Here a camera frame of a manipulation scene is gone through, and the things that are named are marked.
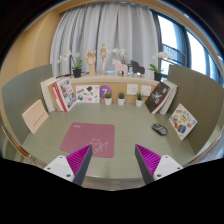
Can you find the white orchid right pot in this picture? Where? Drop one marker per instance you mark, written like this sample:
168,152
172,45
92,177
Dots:
158,71

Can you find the small potted plant left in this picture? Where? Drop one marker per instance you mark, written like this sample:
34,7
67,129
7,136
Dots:
108,98

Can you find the pink mouse pad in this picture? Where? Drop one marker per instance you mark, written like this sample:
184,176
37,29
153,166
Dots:
100,136

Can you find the white wall socket right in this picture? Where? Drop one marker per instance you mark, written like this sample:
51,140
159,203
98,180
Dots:
145,90

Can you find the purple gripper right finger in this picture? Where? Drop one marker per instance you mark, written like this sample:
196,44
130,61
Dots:
153,166

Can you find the grey curtain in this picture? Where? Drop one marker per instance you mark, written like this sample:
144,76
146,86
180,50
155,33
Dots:
117,25

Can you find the black horse figurine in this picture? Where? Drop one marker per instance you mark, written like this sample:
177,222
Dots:
137,68

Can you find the purple round number sign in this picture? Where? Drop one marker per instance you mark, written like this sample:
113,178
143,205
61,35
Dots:
104,89

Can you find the white orchid pot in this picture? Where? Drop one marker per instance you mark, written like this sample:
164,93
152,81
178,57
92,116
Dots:
158,71
76,68

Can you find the small potted plant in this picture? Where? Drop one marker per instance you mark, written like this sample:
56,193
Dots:
139,99
121,99
108,98

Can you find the white orchid middle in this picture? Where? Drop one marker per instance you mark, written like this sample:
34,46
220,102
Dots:
122,53

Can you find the white wall socket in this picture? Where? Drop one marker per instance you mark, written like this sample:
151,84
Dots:
145,90
132,89

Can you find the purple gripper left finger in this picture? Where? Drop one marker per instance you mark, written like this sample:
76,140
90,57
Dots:
72,167

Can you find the white books behind black book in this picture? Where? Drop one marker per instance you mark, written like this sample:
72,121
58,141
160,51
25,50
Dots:
163,107

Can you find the wooden mannequin figure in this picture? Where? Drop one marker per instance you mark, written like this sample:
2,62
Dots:
104,52

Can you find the pink horse figurine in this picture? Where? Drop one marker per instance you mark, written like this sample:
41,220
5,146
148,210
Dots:
120,67

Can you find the colourful picture book right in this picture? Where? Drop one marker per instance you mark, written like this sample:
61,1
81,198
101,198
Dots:
182,121

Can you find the dark grey computer mouse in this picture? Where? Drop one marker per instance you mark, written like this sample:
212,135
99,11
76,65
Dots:
161,130

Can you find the white orchid left pot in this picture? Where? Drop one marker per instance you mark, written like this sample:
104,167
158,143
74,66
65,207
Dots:
76,68

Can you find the black book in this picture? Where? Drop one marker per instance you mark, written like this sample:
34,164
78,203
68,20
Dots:
156,98

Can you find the small potted plant middle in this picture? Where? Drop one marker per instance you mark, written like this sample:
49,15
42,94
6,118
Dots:
121,99

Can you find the red and white magazine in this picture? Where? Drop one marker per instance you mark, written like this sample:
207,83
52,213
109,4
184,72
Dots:
65,93

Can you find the small potted plant right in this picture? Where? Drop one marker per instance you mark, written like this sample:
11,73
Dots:
139,99

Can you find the white wall socket left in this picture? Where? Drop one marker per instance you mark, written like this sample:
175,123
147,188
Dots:
132,89

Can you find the beige card with text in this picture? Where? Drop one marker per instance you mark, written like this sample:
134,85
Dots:
35,116

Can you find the white illustrated card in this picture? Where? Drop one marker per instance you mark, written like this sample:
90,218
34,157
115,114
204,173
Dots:
88,93

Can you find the stack of white books left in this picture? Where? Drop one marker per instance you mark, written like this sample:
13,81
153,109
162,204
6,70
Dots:
46,93

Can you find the wooden hand model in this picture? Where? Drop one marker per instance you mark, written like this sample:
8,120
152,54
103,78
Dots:
90,57

